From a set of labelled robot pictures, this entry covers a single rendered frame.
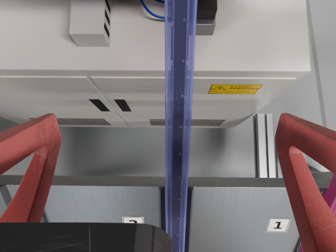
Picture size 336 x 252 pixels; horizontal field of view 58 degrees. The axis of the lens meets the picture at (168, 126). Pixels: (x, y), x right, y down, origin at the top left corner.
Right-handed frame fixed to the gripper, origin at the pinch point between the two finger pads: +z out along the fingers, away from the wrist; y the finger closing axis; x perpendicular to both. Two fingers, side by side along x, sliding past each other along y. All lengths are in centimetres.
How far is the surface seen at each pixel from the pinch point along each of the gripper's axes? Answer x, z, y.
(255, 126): 37, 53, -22
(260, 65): 12.0, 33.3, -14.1
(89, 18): 5.2, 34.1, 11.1
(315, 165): 64, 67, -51
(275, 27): 7.6, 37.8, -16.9
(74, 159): 64, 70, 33
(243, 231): 12.8, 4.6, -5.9
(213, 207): 10.0, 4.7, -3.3
